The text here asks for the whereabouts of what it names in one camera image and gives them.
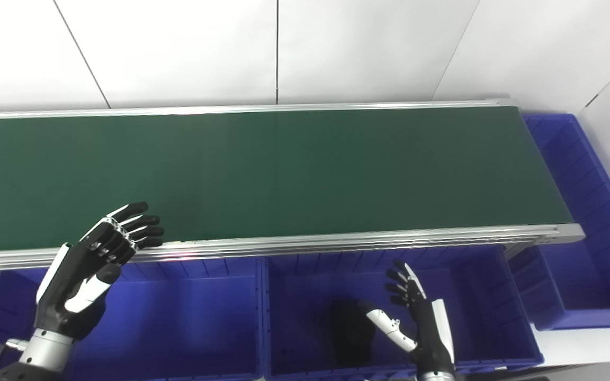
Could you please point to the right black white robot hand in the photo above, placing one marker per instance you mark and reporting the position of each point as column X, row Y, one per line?
column 432, row 333

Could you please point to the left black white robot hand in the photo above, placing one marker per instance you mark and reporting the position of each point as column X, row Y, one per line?
column 72, row 275

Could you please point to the black cylinder block part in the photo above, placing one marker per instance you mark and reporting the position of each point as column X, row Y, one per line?
column 350, row 333

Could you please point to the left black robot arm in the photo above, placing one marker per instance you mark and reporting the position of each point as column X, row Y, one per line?
column 45, row 352

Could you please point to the blue plastic bin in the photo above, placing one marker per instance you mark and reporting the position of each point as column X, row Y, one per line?
column 591, row 275
column 485, row 317
column 178, row 328

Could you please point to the aluminium conveyor leg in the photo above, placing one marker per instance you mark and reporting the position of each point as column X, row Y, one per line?
column 522, row 248

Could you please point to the green conveyor belt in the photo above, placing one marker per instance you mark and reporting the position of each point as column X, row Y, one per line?
column 284, row 174
column 337, row 244

